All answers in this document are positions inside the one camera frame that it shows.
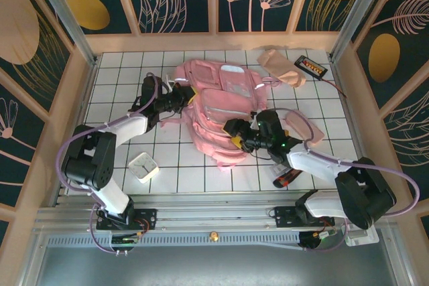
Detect pink fabric backpack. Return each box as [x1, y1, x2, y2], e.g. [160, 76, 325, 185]
[174, 59, 279, 171]

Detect pink pencil case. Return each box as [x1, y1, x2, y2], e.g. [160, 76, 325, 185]
[283, 109, 325, 148]

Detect beige cloth pouch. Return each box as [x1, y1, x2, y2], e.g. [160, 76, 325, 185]
[257, 49, 306, 88]

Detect orange black utility knife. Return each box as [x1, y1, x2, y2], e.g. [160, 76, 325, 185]
[273, 168, 304, 189]

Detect white square alarm clock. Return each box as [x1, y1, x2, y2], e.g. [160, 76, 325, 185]
[128, 151, 160, 185]

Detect black charger board yellow connectors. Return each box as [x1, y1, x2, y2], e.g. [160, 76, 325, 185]
[294, 55, 328, 80]

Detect teal panel gold oval fern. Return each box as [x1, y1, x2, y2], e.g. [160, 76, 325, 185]
[353, 0, 429, 111]

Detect teal panel pink fern leaves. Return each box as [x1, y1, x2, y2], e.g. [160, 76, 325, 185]
[381, 88, 429, 205]

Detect teal panel single pink flower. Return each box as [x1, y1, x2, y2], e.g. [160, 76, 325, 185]
[0, 68, 48, 208]

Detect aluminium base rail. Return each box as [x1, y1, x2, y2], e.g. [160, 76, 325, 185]
[33, 195, 396, 232]

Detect red black wire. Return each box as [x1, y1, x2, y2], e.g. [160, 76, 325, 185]
[320, 76, 348, 99]

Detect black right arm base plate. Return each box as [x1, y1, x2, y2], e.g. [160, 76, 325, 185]
[273, 205, 336, 230]

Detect grey slotted cable duct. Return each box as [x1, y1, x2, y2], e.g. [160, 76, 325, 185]
[45, 234, 302, 249]

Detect black controller with wires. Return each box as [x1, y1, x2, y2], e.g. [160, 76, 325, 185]
[298, 230, 336, 253]
[110, 232, 141, 254]

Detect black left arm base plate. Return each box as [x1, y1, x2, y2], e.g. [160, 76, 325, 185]
[96, 208, 158, 232]

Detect teal wall panel gold oval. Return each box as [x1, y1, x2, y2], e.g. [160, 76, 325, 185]
[50, 0, 140, 35]

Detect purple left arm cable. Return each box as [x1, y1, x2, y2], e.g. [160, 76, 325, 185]
[56, 72, 168, 255]

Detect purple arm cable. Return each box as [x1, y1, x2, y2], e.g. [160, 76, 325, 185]
[56, 72, 168, 255]
[254, 107, 422, 253]

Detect aluminium frame post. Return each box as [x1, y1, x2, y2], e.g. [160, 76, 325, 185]
[28, 0, 99, 66]
[329, 0, 393, 62]

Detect white mounting bracket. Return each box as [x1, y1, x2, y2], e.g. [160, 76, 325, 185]
[345, 224, 380, 246]

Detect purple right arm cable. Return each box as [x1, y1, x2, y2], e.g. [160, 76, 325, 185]
[254, 107, 422, 253]

